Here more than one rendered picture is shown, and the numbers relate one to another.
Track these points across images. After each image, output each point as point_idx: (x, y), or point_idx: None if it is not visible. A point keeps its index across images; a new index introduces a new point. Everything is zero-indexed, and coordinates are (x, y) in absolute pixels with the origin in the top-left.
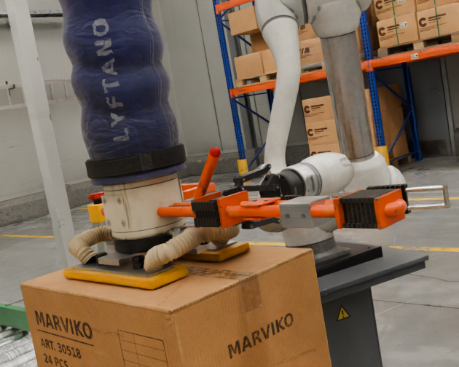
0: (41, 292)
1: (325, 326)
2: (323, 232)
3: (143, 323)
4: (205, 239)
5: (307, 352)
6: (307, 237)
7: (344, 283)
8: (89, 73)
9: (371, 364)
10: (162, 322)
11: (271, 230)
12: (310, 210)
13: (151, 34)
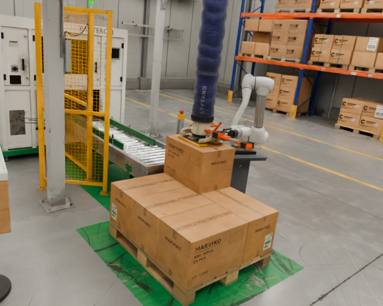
0: (172, 139)
1: (234, 167)
2: None
3: (196, 153)
4: (213, 139)
5: (227, 169)
6: None
7: (242, 158)
8: (199, 96)
9: (244, 180)
10: (200, 154)
11: None
12: (235, 142)
13: (214, 91)
